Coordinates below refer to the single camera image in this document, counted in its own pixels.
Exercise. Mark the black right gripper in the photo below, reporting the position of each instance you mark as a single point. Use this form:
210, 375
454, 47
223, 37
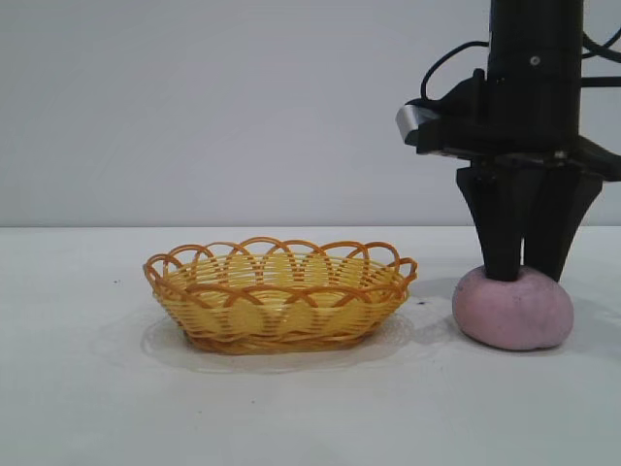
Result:
533, 107

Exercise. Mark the pink peach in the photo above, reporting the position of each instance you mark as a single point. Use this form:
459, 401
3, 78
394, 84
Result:
512, 315

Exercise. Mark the yellow woven plastic basket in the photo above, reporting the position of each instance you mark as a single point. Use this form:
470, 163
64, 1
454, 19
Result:
276, 310

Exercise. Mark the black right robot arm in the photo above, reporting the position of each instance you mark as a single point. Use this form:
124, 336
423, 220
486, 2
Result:
533, 22

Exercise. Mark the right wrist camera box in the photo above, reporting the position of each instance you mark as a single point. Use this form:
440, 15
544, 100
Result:
412, 119

